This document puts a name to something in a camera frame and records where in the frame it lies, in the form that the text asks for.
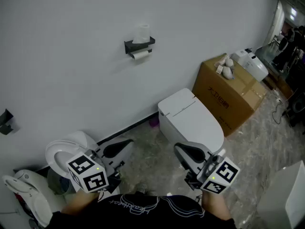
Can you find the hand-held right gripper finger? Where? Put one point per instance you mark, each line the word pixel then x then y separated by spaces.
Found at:
pixel 183 161
pixel 201 146

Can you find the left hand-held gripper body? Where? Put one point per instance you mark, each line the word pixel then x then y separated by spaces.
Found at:
pixel 85 173

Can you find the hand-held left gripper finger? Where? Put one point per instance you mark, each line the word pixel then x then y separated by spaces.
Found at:
pixel 101 150
pixel 124 154

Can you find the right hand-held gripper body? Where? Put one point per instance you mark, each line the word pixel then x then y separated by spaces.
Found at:
pixel 219 175

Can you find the white toilet paper roll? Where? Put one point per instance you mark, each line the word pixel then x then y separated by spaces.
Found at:
pixel 141 33

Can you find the person's right forearm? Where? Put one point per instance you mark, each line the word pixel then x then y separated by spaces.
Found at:
pixel 214 204

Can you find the person's left forearm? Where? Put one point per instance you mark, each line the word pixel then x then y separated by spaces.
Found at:
pixel 78 203

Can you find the white toilet with open seat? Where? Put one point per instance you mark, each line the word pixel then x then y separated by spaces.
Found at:
pixel 71 142

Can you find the white smart toilet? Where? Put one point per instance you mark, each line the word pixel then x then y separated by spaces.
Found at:
pixel 188 118

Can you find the hung white paper roll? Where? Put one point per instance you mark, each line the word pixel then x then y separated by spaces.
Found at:
pixel 140 55

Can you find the grey bin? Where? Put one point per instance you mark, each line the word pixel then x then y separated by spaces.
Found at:
pixel 59 182

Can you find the person's grey shoe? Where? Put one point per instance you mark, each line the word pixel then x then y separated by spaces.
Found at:
pixel 143 188

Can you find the purple floor object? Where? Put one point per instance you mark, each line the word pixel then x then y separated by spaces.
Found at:
pixel 154 123

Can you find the brown cardboard box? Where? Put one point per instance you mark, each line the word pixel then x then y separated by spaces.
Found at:
pixel 226 96

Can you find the person's black printed shirt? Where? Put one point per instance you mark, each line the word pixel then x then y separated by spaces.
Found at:
pixel 143 216

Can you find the white cabinet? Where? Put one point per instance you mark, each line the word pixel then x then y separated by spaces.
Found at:
pixel 283 197

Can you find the white grey pouch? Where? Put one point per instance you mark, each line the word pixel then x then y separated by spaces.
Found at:
pixel 228 73
pixel 230 62

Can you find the small white carton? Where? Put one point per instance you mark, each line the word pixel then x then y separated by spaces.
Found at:
pixel 219 69

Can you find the white power strip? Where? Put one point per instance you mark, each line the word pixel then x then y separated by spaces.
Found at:
pixel 278 96

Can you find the white appliance on box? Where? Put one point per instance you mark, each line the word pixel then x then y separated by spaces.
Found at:
pixel 252 63

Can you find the black equipment rack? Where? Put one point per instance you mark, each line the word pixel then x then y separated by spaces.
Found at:
pixel 297 92

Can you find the black wall bracket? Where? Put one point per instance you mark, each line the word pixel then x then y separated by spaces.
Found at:
pixel 7 121

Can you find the black wall shelf holder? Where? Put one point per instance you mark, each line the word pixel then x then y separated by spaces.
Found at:
pixel 133 44

